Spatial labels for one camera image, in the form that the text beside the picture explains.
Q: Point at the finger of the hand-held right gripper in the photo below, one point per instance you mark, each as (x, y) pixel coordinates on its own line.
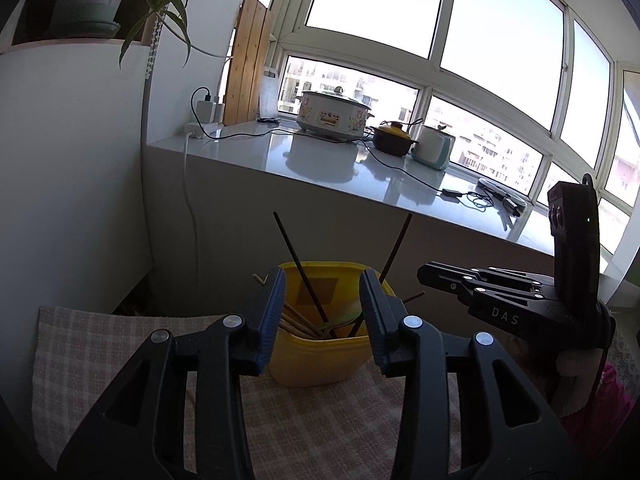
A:
(445, 280)

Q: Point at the wooden slat board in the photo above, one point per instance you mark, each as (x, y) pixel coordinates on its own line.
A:
(247, 60)

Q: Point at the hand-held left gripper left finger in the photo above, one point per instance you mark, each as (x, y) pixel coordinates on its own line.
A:
(272, 320)

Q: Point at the black handheld tool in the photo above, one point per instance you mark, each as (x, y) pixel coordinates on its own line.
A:
(502, 197)

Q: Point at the grey windowsill counter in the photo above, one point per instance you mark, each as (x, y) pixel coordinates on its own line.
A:
(325, 170)

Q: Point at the pink checked cloth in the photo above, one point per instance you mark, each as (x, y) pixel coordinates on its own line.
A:
(75, 360)

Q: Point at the potted spider plant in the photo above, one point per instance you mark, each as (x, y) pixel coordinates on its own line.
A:
(85, 5)

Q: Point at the white window frame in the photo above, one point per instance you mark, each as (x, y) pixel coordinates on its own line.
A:
(435, 75)

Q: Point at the white charger plug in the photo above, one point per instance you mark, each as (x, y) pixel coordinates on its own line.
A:
(204, 109)
(219, 110)

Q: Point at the white plastic jug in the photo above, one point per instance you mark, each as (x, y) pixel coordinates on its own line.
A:
(270, 95)

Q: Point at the yellow plastic container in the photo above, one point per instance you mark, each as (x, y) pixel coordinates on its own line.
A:
(310, 360)

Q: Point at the green plastic spoon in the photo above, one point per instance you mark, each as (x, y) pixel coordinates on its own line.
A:
(345, 319)

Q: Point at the brown wooden chopstick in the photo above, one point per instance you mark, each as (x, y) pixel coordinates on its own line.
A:
(258, 279)
(414, 297)

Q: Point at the person's right hand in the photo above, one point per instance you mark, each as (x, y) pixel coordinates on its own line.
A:
(577, 380)

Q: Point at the white cabinet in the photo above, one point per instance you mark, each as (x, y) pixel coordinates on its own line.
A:
(75, 160)

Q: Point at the white power strip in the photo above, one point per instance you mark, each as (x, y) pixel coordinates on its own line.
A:
(202, 130)

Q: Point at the black chopstick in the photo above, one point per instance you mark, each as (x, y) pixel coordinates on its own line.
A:
(395, 245)
(300, 270)

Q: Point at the floral electric cooker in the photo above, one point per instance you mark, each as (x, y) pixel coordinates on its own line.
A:
(330, 115)

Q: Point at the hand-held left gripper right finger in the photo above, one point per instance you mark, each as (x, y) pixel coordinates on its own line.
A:
(375, 325)

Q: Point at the dark casserole pot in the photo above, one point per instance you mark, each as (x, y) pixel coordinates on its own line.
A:
(392, 140)

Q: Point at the light blue electric kettle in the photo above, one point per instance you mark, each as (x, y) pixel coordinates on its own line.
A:
(435, 147)

